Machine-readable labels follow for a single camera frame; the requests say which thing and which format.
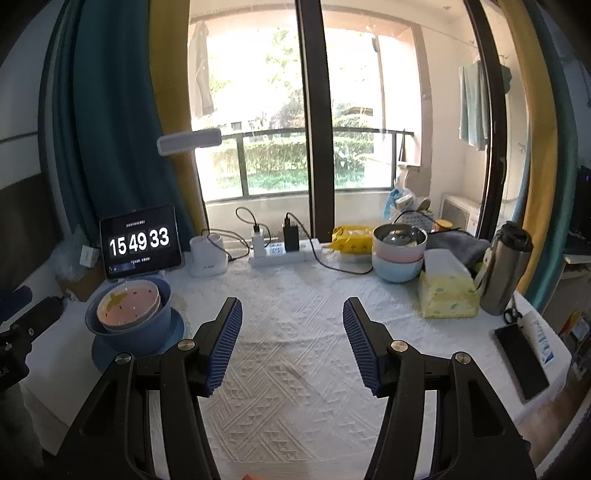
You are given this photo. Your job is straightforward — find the black scissors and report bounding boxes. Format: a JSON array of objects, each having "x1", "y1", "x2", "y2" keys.
[{"x1": 503, "y1": 295, "x2": 525, "y2": 326}]

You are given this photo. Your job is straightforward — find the light blue bowl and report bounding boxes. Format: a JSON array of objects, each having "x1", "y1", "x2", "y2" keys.
[{"x1": 372, "y1": 253, "x2": 423, "y2": 283}]

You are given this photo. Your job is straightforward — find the steel thermos bottle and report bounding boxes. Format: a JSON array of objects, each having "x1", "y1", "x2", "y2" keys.
[{"x1": 480, "y1": 222, "x2": 534, "y2": 317}]

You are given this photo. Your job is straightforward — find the grey cloth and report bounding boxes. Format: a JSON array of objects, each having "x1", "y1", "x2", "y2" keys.
[{"x1": 427, "y1": 228, "x2": 492, "y2": 273}]

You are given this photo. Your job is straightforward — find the black smartphone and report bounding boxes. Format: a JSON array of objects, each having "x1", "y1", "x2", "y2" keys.
[{"x1": 493, "y1": 323, "x2": 551, "y2": 401}]

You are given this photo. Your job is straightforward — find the black tablet with clock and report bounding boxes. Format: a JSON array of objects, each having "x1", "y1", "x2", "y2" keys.
[{"x1": 99, "y1": 204, "x2": 183, "y2": 280}]

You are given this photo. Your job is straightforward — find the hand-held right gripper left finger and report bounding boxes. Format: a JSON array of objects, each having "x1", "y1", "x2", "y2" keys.
[{"x1": 46, "y1": 296, "x2": 244, "y2": 480}]

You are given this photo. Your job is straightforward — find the hanging dark green garment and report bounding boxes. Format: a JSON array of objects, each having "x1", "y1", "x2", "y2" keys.
[{"x1": 487, "y1": 64, "x2": 513, "y2": 95}]

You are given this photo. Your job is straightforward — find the black charger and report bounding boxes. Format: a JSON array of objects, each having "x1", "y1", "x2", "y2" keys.
[{"x1": 283, "y1": 220, "x2": 301, "y2": 253}]

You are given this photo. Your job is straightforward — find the blue plate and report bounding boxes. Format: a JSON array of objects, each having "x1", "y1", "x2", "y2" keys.
[{"x1": 91, "y1": 307, "x2": 187, "y2": 374}]

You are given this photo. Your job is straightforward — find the cardboard box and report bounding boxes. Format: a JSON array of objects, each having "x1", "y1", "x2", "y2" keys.
[{"x1": 58, "y1": 263, "x2": 107, "y2": 301}]

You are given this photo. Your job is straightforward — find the yellow tissue box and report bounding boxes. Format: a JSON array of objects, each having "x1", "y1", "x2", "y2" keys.
[{"x1": 419, "y1": 249, "x2": 478, "y2": 320}]

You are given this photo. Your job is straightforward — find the teal curtain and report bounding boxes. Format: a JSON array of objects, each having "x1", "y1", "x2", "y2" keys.
[
  {"x1": 526, "y1": 0, "x2": 583, "y2": 301},
  {"x1": 39, "y1": 0, "x2": 195, "y2": 259}
]

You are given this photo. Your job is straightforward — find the white power strip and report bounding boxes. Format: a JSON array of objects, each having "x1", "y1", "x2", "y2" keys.
[{"x1": 248, "y1": 239, "x2": 324, "y2": 268}]

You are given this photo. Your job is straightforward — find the white basket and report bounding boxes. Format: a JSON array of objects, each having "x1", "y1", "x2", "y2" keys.
[{"x1": 392, "y1": 208, "x2": 437, "y2": 229}]

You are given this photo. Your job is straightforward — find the clear plastic bag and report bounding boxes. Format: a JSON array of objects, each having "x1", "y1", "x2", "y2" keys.
[{"x1": 53, "y1": 231, "x2": 88, "y2": 282}]

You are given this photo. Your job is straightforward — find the hanging light blue towel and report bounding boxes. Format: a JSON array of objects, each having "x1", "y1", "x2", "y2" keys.
[{"x1": 457, "y1": 62, "x2": 490, "y2": 148}]

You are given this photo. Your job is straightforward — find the black lamp cable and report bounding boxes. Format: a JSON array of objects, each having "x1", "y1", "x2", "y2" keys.
[{"x1": 203, "y1": 228, "x2": 252, "y2": 264}]

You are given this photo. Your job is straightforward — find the white desk lamp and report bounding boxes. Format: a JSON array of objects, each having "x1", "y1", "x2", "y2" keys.
[{"x1": 157, "y1": 128, "x2": 230, "y2": 278}]

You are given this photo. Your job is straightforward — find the yellow wipes pack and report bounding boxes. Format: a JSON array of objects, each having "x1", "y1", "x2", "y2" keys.
[{"x1": 332, "y1": 225, "x2": 377, "y2": 256}]

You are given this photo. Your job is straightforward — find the pink strawberry bowl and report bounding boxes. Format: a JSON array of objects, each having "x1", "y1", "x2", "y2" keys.
[{"x1": 96, "y1": 280, "x2": 160, "y2": 333}]

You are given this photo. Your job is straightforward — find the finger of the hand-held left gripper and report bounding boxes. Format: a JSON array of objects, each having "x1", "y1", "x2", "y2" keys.
[{"x1": 0, "y1": 285, "x2": 34, "y2": 308}]

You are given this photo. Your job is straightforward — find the long black charger cable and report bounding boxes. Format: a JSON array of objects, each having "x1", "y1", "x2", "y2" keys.
[{"x1": 285, "y1": 212, "x2": 375, "y2": 275}]

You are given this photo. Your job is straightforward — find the balcony railing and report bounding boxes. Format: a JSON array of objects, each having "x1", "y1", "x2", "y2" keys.
[{"x1": 203, "y1": 127, "x2": 416, "y2": 201}]

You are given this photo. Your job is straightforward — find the blue plastic bag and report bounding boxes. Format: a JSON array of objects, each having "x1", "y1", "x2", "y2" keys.
[{"x1": 384, "y1": 187, "x2": 409, "y2": 222}]

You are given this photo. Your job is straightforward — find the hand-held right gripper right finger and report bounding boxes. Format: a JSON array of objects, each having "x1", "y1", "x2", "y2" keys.
[{"x1": 342, "y1": 296, "x2": 539, "y2": 480}]

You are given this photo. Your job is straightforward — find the dark screen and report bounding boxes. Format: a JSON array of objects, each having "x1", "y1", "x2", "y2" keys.
[{"x1": 566, "y1": 165, "x2": 591, "y2": 254}]

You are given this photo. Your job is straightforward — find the dark blue bowl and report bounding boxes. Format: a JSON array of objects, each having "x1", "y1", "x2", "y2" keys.
[{"x1": 85, "y1": 276, "x2": 173, "y2": 355}]

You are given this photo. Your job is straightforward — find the white tube package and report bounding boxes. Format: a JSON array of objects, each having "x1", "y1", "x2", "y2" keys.
[{"x1": 519, "y1": 307, "x2": 561, "y2": 365}]

